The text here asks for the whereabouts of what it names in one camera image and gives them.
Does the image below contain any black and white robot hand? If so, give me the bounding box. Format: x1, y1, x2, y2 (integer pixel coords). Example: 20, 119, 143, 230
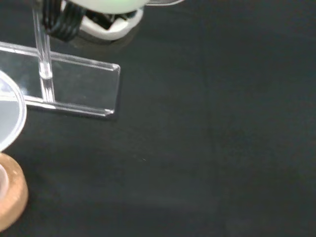
41, 0, 149, 42

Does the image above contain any clear acrylic funnel stand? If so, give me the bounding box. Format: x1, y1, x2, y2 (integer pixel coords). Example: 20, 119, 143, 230
0, 0, 121, 119

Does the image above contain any clear plastic funnel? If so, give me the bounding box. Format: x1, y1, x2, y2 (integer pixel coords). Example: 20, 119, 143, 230
0, 70, 28, 153

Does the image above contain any black bench cloth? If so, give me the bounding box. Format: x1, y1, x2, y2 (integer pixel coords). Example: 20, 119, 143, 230
0, 0, 316, 237

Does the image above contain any cork ring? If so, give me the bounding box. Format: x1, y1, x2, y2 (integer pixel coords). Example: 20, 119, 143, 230
0, 152, 29, 233

